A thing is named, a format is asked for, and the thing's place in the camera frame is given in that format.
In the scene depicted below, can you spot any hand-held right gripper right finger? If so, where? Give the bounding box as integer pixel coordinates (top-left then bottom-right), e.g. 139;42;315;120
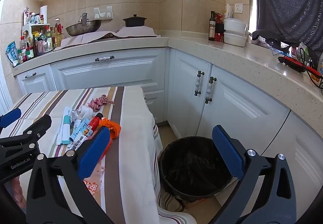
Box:
211;125;297;224

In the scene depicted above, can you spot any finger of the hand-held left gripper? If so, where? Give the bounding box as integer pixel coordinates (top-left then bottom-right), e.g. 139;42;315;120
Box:
0;108;22;128
0;114;52;150

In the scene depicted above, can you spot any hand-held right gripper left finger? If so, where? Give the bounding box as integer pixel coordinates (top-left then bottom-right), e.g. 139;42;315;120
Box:
25;127;114;224

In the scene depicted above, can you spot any blue white printed packet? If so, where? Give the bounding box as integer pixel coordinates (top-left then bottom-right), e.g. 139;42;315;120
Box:
68;117;91;150

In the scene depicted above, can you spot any orange plastic bag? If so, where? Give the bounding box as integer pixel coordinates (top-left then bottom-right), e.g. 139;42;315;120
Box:
98;117;122;154

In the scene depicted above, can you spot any black trash bin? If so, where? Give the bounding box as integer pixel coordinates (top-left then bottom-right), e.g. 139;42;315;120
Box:
158;136;240;202

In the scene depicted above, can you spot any white tissue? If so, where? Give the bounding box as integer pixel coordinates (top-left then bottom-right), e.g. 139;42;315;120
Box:
76;107;94;120

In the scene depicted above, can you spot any white teal carton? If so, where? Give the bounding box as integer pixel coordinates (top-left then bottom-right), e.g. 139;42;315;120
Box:
62;106;73;145

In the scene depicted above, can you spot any orange printed plastic wrapper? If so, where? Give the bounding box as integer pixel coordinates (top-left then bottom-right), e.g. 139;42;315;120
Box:
83;161;106;197

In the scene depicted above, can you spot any red black tube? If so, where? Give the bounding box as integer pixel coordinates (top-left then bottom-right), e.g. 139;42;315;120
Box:
87;113;103;131

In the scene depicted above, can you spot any striped tablecloth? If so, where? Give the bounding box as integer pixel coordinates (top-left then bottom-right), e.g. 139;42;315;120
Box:
0;86;197;224

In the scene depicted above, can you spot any red checked ribbon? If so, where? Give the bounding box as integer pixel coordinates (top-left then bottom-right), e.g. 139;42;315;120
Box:
88;94;114;111

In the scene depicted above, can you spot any blue snack bag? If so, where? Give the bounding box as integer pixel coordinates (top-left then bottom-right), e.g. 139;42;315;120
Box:
5;41;19;67

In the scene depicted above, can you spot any cluster of condiment bottles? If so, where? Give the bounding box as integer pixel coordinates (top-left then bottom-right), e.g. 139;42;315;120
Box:
20;7;65;61

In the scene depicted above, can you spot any white kitchen cabinet unit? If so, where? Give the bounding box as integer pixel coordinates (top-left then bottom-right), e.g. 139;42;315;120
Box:
14;46;323;217

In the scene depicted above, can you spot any white spice rack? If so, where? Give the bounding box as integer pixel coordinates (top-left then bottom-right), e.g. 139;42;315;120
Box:
22;23;55;55

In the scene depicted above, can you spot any beige stove cover cloth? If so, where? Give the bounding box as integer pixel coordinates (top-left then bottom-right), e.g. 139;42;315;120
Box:
54;32;119;51
115;26;161;38

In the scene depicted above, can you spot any beige stone countertop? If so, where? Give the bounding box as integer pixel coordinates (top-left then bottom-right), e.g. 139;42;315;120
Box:
13;36;323;123

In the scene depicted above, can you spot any steel wok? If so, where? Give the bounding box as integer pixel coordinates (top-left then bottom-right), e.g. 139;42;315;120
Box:
65;13;102;37

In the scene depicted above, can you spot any paper towel roll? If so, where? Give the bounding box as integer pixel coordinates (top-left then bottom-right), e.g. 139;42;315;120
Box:
40;5;48;24

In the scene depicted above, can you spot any red black hand tool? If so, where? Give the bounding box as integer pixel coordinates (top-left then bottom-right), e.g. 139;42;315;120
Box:
278;55;323;79

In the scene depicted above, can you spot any white lidded container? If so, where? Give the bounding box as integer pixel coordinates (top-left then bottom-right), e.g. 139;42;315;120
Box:
223;32;247;47
224;18;248;33

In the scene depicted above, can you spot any clear plastic holder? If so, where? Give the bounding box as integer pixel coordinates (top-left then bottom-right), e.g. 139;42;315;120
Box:
269;42;290;57

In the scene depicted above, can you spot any white crumpled cloth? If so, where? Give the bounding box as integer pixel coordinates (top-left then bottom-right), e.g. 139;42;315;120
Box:
252;36;270;49

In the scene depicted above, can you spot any dark glass oil bottle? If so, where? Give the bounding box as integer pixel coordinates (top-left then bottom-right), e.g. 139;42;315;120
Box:
208;11;216;41

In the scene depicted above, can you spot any green white packet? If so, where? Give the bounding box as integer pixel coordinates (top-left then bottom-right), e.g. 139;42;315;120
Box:
298;42;312;63

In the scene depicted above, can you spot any red food packet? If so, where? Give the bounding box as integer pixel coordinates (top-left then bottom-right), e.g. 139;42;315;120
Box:
215;12;225;43

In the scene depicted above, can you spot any black lidded pot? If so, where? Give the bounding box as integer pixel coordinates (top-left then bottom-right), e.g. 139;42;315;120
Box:
123;14;147;28

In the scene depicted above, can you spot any white door frame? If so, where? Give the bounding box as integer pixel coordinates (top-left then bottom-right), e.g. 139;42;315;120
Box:
0;67;14;116

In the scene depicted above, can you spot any cabinet door handle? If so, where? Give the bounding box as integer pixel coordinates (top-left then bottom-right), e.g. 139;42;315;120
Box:
205;77;217;104
194;71;205;96

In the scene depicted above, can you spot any black cable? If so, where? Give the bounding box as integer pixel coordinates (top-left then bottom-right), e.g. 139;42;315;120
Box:
299;48;323;88

